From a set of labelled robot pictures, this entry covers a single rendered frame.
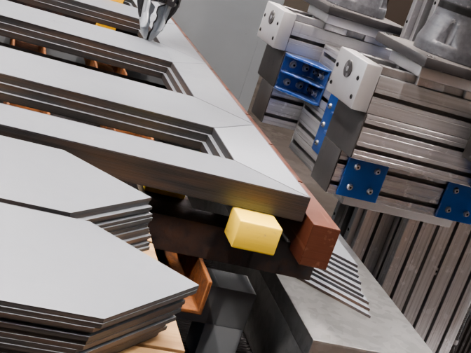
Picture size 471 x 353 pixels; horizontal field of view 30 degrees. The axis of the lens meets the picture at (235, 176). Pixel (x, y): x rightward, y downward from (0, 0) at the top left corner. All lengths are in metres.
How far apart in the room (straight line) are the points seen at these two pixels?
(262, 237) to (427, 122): 0.65
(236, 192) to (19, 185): 0.34
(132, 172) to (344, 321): 0.39
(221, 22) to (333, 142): 1.08
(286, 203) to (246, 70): 1.64
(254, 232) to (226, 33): 1.67
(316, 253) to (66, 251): 0.48
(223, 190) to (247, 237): 0.07
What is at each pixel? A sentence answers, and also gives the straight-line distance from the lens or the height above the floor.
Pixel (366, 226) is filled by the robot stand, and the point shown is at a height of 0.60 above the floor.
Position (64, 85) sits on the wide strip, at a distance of 1.36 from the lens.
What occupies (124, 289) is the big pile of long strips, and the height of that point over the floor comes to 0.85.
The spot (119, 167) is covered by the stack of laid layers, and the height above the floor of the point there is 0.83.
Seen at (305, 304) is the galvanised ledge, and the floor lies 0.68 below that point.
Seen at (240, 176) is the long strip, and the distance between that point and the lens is 1.17.
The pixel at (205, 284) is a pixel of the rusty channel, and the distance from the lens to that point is 1.15.
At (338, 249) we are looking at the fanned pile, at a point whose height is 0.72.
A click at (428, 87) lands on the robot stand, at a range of 1.69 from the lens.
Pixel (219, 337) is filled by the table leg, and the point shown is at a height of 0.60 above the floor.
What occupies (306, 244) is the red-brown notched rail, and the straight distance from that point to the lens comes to 1.17.
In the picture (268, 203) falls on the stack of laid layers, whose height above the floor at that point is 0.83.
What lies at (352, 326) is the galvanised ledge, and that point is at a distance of 1.29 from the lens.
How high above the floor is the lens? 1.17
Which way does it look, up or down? 16 degrees down
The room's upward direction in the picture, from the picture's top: 19 degrees clockwise
